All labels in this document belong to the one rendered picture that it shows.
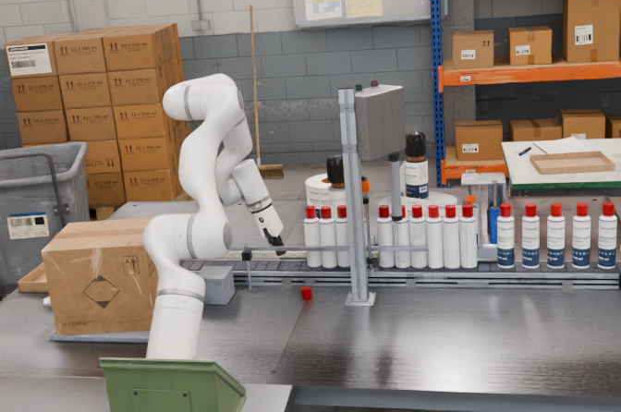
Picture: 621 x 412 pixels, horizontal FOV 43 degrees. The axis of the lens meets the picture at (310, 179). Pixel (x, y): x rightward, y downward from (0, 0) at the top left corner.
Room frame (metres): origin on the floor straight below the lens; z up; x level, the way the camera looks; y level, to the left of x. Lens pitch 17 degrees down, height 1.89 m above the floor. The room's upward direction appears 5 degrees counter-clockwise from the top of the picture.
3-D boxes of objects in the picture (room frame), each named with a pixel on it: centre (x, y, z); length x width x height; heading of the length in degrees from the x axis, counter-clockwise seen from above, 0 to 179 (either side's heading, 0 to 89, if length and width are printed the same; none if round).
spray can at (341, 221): (2.40, -0.09, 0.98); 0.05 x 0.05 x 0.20
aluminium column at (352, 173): (2.24, -0.13, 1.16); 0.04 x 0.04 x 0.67; 77
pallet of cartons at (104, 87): (6.07, 1.54, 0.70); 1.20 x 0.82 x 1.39; 85
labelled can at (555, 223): (2.25, -0.74, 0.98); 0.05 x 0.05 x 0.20
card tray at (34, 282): (2.60, 0.86, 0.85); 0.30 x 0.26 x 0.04; 77
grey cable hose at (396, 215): (2.25, -0.25, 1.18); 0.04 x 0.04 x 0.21
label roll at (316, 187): (2.89, -0.08, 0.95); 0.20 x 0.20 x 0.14
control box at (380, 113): (2.28, -0.20, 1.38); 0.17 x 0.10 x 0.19; 133
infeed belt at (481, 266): (2.39, -0.11, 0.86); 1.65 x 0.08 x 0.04; 77
